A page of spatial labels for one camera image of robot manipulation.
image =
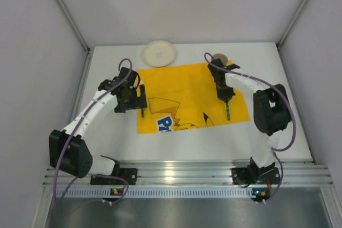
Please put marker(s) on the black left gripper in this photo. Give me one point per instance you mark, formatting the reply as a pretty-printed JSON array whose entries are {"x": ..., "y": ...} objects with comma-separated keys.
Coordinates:
[{"x": 142, "y": 97}]

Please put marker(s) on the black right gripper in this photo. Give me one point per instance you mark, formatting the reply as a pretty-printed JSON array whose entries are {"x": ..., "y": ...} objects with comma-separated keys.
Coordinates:
[{"x": 226, "y": 98}]

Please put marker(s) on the silver spoon green handle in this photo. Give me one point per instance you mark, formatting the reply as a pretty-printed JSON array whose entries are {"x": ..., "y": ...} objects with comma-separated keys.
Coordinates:
[{"x": 227, "y": 110}]

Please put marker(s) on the silver fork green handle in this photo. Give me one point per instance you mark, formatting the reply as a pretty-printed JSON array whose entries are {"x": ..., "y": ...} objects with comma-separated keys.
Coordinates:
[{"x": 143, "y": 111}]

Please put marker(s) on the beige paper cup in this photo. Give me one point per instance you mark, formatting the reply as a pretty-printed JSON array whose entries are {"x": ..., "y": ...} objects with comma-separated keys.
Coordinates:
[{"x": 220, "y": 56}]

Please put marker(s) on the yellow cartoon placemat cloth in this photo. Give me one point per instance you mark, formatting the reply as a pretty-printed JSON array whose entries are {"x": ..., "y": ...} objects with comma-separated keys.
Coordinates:
[{"x": 184, "y": 97}]

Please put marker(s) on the cream round plate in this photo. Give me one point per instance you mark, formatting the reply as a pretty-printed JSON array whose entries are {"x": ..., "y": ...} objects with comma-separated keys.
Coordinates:
[{"x": 159, "y": 53}]

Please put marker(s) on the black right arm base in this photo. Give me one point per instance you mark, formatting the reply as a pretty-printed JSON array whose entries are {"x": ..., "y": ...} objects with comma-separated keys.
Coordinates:
[{"x": 247, "y": 176}]

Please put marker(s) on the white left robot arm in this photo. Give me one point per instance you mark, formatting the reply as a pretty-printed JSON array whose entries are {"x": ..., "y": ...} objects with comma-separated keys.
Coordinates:
[{"x": 70, "y": 149}]

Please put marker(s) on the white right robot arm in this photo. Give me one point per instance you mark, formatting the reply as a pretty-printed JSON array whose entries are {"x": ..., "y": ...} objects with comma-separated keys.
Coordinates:
[{"x": 271, "y": 114}]

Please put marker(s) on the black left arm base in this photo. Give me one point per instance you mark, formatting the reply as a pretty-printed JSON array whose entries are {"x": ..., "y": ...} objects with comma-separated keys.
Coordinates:
[{"x": 128, "y": 174}]

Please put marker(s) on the left aluminium corner post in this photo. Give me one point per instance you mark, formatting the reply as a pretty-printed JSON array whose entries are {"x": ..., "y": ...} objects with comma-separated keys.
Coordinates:
[{"x": 70, "y": 20}]

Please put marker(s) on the aluminium corner post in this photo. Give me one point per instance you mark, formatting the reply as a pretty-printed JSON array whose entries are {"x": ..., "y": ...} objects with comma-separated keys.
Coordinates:
[
  {"x": 70, "y": 20},
  {"x": 292, "y": 23}
]

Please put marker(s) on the perforated grey cable duct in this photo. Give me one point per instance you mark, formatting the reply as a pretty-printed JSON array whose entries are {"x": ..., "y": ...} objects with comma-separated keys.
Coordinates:
[{"x": 162, "y": 192}]

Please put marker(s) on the right aluminium corner post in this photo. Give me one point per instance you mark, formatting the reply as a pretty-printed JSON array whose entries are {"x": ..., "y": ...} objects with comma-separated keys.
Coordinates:
[{"x": 292, "y": 23}]

